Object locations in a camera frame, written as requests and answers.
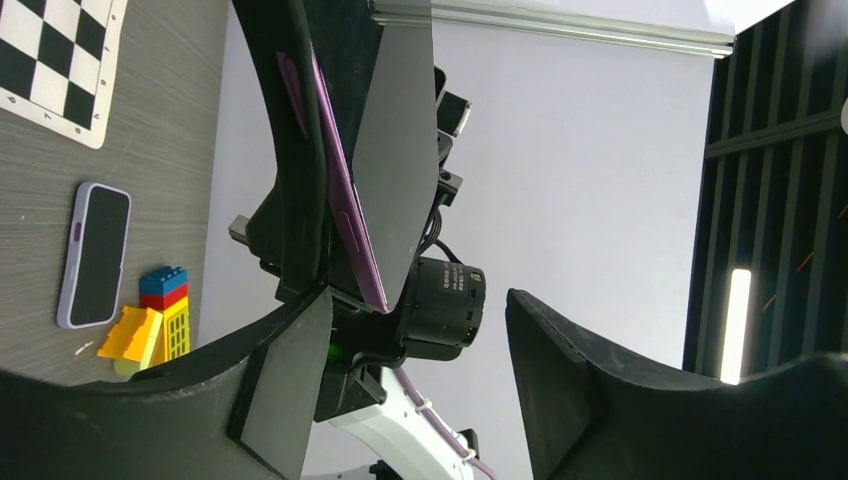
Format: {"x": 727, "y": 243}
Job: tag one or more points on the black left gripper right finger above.
{"x": 593, "y": 409}

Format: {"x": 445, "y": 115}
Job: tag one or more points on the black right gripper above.
{"x": 440, "y": 306}

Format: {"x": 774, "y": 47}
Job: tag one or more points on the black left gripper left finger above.
{"x": 240, "y": 407}

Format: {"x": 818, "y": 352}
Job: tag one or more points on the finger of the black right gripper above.
{"x": 345, "y": 43}

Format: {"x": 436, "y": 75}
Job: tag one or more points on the phone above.
{"x": 381, "y": 229}
{"x": 94, "y": 257}

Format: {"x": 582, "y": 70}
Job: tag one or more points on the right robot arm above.
{"x": 365, "y": 392}

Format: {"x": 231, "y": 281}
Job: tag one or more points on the phone in lilac case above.
{"x": 94, "y": 257}

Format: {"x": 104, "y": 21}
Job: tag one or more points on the yellow window toy block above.
{"x": 174, "y": 338}

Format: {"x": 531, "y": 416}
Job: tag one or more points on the red blue toy block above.
{"x": 162, "y": 288}

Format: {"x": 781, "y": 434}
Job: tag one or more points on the black white chessboard mat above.
{"x": 59, "y": 63}

